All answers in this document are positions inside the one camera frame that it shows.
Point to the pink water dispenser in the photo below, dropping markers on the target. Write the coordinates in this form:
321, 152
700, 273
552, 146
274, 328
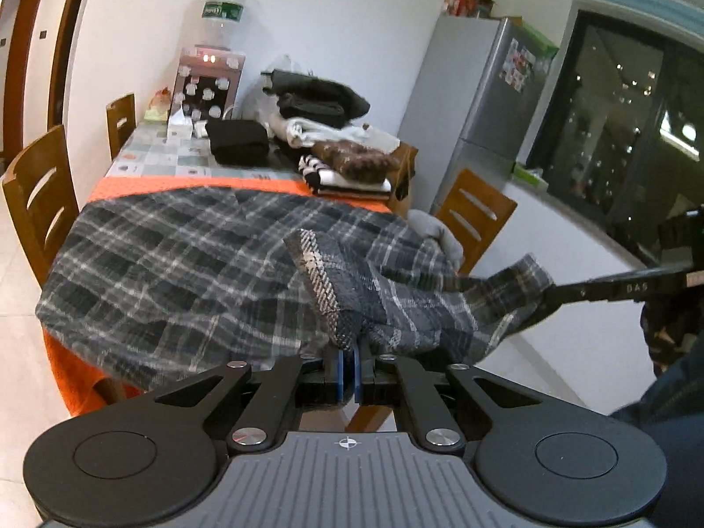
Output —
209, 85

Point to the grey fleece garment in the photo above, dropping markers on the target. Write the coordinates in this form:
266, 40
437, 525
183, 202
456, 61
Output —
434, 231

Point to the dark glass window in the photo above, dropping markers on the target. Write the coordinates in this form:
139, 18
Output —
632, 121

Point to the clear water bottle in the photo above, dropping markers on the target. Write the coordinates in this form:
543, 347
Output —
223, 11

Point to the grey plaid shirt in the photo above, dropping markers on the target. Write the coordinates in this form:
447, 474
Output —
192, 275

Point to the brown patterned knitted sweater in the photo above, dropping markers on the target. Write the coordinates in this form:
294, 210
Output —
357, 159

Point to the orange flower-print mat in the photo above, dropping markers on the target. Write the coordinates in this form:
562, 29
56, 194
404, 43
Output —
71, 368

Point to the wooden door frame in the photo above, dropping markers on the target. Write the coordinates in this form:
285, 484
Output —
22, 38
77, 11

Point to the silver refrigerator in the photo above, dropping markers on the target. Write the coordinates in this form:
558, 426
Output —
467, 110

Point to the black folded sweater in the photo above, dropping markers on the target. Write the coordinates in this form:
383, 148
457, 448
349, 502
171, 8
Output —
236, 140

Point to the pink and green packet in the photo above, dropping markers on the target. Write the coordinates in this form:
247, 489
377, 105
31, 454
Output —
157, 104

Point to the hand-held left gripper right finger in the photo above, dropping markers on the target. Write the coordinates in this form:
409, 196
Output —
359, 374

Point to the green cardboard box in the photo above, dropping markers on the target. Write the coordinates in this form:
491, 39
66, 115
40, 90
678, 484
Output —
536, 38

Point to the wooden chair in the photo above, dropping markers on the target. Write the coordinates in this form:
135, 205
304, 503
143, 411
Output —
467, 245
33, 154
410, 159
121, 107

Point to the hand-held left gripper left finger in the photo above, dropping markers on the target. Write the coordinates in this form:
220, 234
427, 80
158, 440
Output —
341, 374

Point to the grey folded trousers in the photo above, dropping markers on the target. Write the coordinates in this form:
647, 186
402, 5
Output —
308, 103

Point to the person's right forearm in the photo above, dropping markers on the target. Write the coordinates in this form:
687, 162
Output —
671, 396

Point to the white folded sweatshirt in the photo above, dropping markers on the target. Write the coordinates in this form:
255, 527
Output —
330, 135

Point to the striped folded sweater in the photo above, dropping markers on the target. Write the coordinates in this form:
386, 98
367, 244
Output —
330, 179

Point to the white tissue box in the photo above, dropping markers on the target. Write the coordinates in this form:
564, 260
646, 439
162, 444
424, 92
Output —
180, 125

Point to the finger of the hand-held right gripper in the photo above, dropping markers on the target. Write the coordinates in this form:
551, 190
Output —
577, 290

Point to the wooden table leg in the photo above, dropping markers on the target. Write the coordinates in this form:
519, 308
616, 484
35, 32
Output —
368, 421

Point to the cluster of fridge magnets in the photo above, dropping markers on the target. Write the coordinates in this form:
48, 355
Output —
520, 66

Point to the person's right hand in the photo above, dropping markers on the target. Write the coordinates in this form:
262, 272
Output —
674, 330

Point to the checked floral tablecloth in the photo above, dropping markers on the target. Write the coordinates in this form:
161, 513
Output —
165, 159

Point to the dark grey folded jacket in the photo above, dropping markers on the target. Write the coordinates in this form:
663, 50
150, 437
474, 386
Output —
324, 88

